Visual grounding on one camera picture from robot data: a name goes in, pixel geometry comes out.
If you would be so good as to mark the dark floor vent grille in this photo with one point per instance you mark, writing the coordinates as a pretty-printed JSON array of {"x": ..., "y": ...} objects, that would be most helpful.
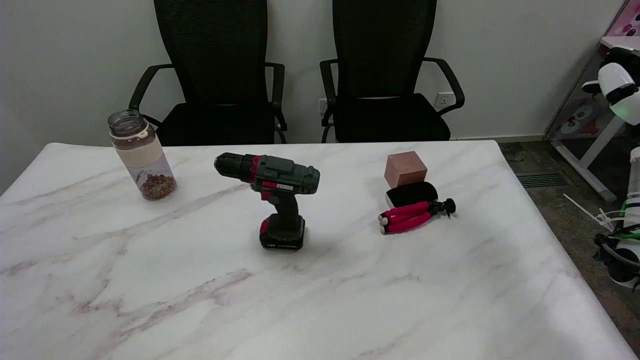
[{"x": 542, "y": 179}]

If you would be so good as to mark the brown wooden cube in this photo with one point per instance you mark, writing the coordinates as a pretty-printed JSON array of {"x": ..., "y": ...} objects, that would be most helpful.
[{"x": 404, "y": 170}]

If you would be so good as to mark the clear bottle with brown beans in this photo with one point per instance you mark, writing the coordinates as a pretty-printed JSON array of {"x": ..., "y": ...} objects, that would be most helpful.
[{"x": 145, "y": 160}]

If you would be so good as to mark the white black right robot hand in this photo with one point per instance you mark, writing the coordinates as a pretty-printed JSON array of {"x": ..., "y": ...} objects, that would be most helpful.
[{"x": 618, "y": 82}]

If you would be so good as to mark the black oval case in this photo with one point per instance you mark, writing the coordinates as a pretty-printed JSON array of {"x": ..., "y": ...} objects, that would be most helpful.
[{"x": 412, "y": 193}]

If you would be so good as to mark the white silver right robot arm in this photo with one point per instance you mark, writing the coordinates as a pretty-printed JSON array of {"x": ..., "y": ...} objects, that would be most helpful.
[{"x": 634, "y": 200}]

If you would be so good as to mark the dark green red power screwdriver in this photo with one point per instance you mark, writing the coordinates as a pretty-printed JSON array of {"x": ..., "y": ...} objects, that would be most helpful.
[{"x": 280, "y": 176}]

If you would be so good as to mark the black mesh office chair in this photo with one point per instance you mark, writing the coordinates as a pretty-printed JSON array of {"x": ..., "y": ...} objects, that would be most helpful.
[
  {"x": 215, "y": 75},
  {"x": 385, "y": 75}
]

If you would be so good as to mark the cartoon printed panel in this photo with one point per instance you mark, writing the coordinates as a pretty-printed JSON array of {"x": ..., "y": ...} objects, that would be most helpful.
[{"x": 575, "y": 117}]

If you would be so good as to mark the white wall socket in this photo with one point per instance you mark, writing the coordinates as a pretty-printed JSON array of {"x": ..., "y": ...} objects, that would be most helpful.
[
  {"x": 444, "y": 100},
  {"x": 322, "y": 106}
]

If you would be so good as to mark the pink black mini tripod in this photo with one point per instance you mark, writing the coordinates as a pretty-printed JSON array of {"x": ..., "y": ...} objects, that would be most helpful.
[{"x": 407, "y": 217}]

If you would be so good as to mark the white desk with slanted leg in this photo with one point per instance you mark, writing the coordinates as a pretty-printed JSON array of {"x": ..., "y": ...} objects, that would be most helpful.
[{"x": 592, "y": 150}]

